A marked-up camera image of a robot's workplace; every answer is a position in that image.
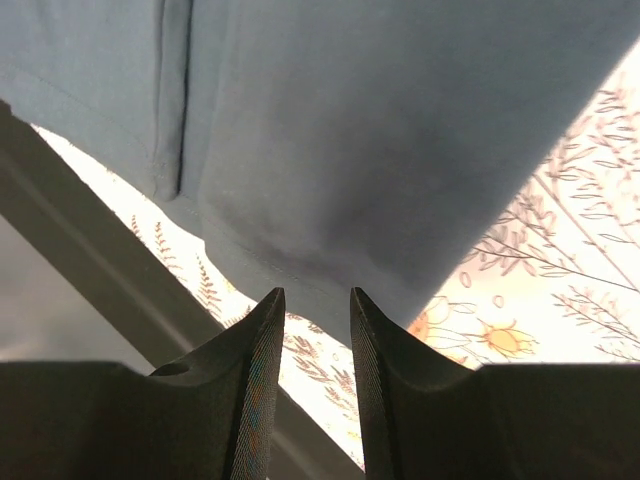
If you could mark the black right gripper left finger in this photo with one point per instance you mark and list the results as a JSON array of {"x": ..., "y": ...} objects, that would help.
[{"x": 206, "y": 415}]

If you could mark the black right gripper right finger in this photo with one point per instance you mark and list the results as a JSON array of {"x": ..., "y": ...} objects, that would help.
[{"x": 424, "y": 416}]

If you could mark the aluminium frame rail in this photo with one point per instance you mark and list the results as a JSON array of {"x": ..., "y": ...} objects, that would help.
[{"x": 62, "y": 219}]

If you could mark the blue-grey t-shirt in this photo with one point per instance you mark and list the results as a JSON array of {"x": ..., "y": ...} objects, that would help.
[{"x": 317, "y": 145}]

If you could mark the floral patterned table mat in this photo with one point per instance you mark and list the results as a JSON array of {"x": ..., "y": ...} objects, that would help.
[{"x": 555, "y": 279}]

